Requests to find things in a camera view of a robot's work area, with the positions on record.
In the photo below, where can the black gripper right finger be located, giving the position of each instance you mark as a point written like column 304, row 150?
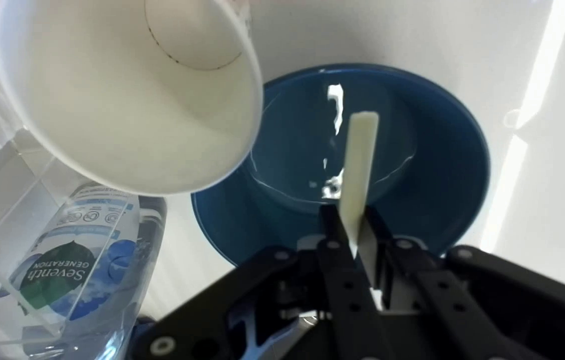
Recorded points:
column 480, row 306

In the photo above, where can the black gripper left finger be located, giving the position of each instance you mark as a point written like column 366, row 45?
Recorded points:
column 266, row 294

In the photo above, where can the white spoon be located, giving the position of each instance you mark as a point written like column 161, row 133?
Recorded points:
column 358, row 165

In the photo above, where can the blue bowl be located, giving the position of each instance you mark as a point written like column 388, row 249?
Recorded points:
column 430, row 169

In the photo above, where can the clear dish soap bottle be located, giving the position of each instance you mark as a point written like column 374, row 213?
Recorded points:
column 77, row 283

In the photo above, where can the patterned paper cup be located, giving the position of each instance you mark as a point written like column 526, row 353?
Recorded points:
column 147, row 96

